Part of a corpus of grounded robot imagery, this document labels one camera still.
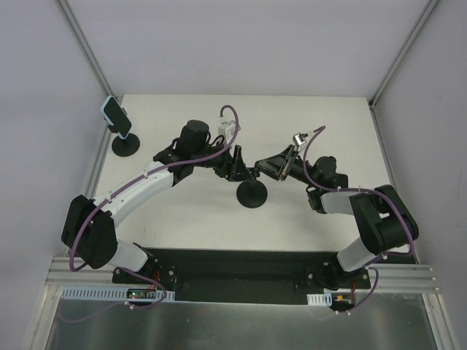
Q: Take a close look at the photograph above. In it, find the black phone stand corner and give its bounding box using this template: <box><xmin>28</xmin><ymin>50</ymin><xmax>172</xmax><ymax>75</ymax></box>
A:
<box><xmin>236</xmin><ymin>168</ymin><xmax>268</xmax><ymax>209</ymax></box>

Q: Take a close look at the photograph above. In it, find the black phone stand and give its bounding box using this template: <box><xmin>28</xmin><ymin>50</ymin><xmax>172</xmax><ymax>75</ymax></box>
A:
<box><xmin>109</xmin><ymin>108</ymin><xmax>140</xmax><ymax>157</ymax></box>

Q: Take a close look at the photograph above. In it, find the phone with light blue case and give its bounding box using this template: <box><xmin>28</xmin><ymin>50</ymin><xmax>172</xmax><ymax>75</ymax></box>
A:
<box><xmin>101</xmin><ymin>96</ymin><xmax>132</xmax><ymax>139</ymax></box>

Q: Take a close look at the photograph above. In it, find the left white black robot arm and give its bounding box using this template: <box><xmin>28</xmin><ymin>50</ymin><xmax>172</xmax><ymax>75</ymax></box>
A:
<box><xmin>61</xmin><ymin>120</ymin><xmax>252</xmax><ymax>284</ymax></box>

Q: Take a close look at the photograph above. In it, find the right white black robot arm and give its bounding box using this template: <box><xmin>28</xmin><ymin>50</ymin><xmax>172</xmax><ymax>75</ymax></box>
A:
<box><xmin>255</xmin><ymin>146</ymin><xmax>420</xmax><ymax>288</ymax></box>

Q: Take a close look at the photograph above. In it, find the aluminium profile right front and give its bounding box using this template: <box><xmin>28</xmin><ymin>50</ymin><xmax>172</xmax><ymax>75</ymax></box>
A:
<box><xmin>369</xmin><ymin>264</ymin><xmax>441</xmax><ymax>294</ymax></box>

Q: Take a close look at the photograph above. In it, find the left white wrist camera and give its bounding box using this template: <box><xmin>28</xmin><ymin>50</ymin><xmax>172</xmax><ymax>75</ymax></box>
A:
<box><xmin>217</xmin><ymin>117</ymin><xmax>236</xmax><ymax>146</ymax></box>

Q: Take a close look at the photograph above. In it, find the right aluminium frame rail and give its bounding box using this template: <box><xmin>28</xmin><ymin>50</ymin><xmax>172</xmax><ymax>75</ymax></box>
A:
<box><xmin>368</xmin><ymin>105</ymin><xmax>419</xmax><ymax>264</ymax></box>

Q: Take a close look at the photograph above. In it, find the aluminium frame rail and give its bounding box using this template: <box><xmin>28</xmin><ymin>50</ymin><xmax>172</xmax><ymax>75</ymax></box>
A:
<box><xmin>368</xmin><ymin>105</ymin><xmax>419</xmax><ymax>264</ymax></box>
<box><xmin>82</xmin><ymin>119</ymin><xmax>112</xmax><ymax>198</ymax></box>

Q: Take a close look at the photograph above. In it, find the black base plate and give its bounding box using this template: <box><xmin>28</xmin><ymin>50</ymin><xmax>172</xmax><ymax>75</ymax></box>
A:
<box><xmin>112</xmin><ymin>244</ymin><xmax>377</xmax><ymax>306</ymax></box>

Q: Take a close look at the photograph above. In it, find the left aluminium frame rail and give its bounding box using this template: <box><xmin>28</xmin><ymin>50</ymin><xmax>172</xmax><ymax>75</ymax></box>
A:
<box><xmin>82</xmin><ymin>119</ymin><xmax>112</xmax><ymax>198</ymax></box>

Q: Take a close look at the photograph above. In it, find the right white cable duct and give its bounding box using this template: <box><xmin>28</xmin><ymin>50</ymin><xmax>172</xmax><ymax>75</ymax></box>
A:
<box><xmin>306</xmin><ymin>292</ymin><xmax>333</xmax><ymax>307</ymax></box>

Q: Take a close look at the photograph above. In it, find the white cable duct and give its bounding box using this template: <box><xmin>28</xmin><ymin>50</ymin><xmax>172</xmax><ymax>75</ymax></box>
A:
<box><xmin>61</xmin><ymin>287</ymin><xmax>175</xmax><ymax>303</ymax></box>
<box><xmin>306</xmin><ymin>292</ymin><xmax>333</xmax><ymax>307</ymax></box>

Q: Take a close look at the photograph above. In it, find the left aluminium frame post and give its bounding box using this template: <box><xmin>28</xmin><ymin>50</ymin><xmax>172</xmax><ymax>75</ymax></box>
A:
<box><xmin>56</xmin><ymin>0</ymin><xmax>123</xmax><ymax>107</ymax></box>

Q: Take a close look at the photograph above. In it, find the aluminium frame post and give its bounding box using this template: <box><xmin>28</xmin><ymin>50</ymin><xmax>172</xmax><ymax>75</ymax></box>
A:
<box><xmin>368</xmin><ymin>0</ymin><xmax>442</xmax><ymax>110</ymax></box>
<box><xmin>56</xmin><ymin>0</ymin><xmax>123</xmax><ymax>107</ymax></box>

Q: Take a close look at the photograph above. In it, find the left white cable duct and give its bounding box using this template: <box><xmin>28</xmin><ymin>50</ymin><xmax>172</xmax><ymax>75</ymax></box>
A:
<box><xmin>61</xmin><ymin>287</ymin><xmax>175</xmax><ymax>303</ymax></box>

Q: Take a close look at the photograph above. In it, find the right aluminium frame post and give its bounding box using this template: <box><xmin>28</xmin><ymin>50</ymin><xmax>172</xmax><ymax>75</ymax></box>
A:
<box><xmin>368</xmin><ymin>0</ymin><xmax>442</xmax><ymax>110</ymax></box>

